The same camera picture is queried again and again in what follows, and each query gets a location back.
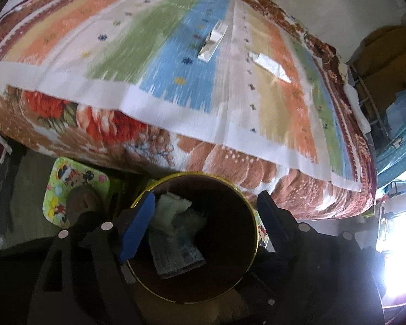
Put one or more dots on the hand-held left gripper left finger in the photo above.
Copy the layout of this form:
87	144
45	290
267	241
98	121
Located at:
135	232

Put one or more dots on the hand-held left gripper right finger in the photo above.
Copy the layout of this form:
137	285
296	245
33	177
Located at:
274	220

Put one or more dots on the pale yellow paper packet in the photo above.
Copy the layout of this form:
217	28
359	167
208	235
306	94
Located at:
171	210

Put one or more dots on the blue-edged plastic packet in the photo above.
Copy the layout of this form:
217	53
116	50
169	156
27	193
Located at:
176	254

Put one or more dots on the brown bin with gold rim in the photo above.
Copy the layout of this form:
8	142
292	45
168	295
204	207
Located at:
223	226

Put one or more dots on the white wrapper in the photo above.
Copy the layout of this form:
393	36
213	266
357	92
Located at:
211	42

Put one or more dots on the green cartoon print stool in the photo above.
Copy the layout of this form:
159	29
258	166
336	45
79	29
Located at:
64	176
262	233

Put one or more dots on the brown floral blanket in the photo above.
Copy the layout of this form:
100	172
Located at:
88	132

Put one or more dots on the dark cloth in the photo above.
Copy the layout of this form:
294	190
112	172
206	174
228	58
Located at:
3	193

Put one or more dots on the teal dotted cloth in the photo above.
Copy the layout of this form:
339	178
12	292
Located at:
399	159

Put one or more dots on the metal rack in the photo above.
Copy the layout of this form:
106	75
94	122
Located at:
364	96

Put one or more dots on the striped woven mat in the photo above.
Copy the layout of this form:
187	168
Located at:
121	40

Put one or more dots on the brown cardboard box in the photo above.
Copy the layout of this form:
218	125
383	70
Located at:
385	57

